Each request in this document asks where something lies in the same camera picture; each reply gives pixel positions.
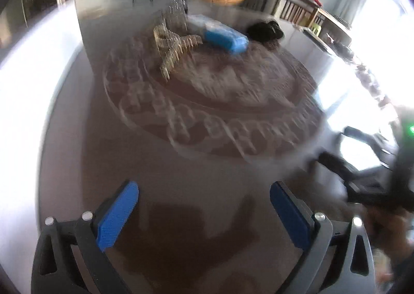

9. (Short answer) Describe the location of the blue white carton box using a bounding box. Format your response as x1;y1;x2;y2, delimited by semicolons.
186;15;249;54

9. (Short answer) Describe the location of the gold pearl hair claw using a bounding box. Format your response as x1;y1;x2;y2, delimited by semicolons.
153;24;203;81

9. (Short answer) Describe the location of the white storage box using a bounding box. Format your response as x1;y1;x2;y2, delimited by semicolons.
1;0;83;291

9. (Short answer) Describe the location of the wooden side shelf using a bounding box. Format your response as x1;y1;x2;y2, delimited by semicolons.
274;0;354;58

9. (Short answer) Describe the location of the black knit sock far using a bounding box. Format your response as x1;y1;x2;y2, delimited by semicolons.
246;20;284;43

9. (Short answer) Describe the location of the silver rhinestone hair claw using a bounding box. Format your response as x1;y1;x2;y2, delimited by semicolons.
163;0;188;36

